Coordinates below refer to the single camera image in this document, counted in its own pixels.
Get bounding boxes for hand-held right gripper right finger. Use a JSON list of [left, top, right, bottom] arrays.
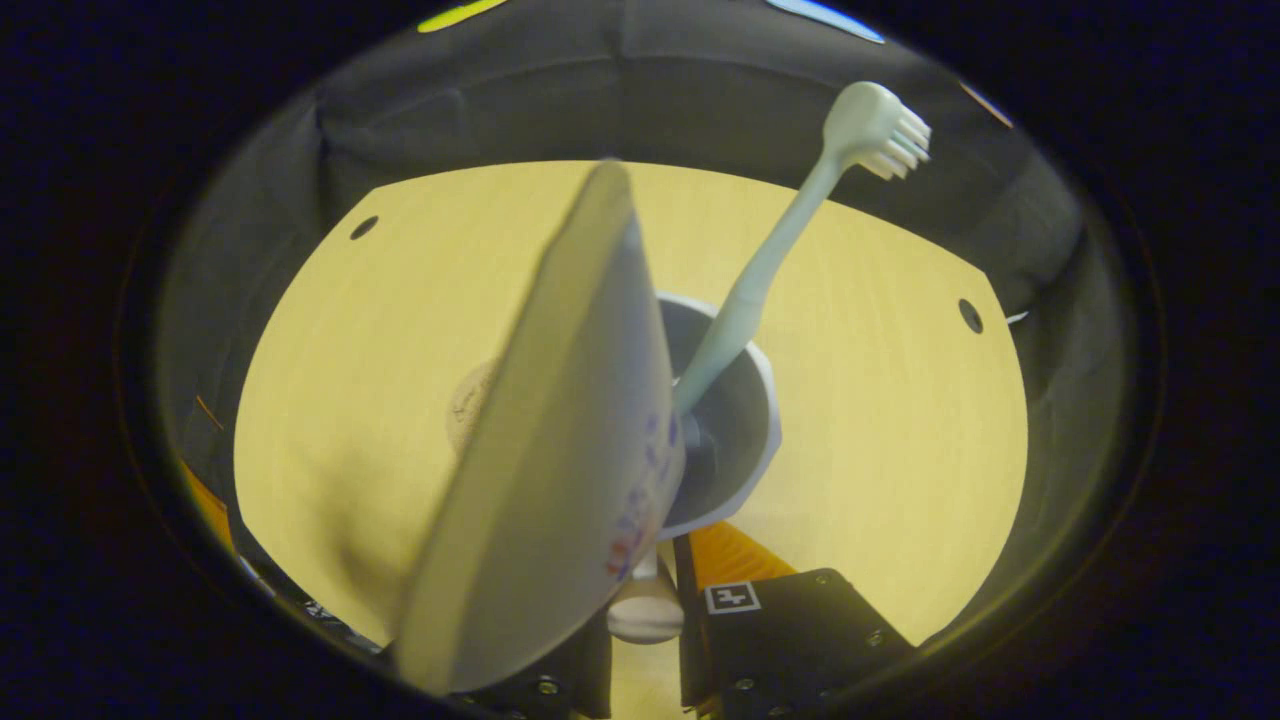
[[673, 520, 918, 720]]

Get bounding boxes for round wooden coaster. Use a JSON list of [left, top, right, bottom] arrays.
[[447, 360, 501, 456]]

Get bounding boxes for black backdrop cloth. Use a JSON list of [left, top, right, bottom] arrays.
[[155, 0, 1141, 601]]

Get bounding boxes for white toothpaste tube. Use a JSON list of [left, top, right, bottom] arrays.
[[395, 160, 691, 696]]

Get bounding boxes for white cup with wooden handle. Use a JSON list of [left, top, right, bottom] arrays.
[[607, 292, 783, 644]]

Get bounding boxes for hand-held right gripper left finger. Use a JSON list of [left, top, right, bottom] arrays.
[[445, 608, 614, 720]]

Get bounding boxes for pale blue toothbrush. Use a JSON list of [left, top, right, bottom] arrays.
[[672, 82, 933, 416]]

